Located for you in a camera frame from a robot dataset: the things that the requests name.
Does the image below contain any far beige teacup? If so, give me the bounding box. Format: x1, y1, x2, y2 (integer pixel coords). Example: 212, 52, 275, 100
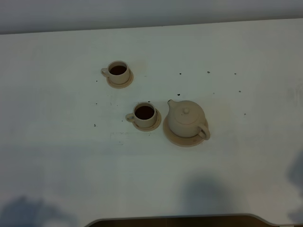
101, 61, 130, 85

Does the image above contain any large beige teapot saucer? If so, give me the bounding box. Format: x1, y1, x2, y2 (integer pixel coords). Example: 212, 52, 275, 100
163, 115, 211, 147

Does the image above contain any beige ceramic teapot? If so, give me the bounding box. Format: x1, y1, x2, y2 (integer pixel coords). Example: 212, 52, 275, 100
168, 99, 210, 140

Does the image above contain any far beige cup saucer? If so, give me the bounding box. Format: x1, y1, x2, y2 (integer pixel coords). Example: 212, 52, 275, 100
107, 72, 134, 89

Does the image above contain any beige teacup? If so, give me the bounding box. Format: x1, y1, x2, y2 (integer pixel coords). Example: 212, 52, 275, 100
125, 102, 156, 123
101, 61, 130, 85

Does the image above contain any near beige cup saucer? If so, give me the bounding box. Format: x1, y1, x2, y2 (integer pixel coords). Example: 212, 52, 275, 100
132, 109, 161, 131

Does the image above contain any beige cup saucer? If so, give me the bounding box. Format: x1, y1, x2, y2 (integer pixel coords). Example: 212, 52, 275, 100
107, 72, 134, 89
132, 109, 161, 131

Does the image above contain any near beige teacup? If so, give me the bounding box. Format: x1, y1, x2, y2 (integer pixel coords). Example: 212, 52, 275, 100
125, 102, 156, 123

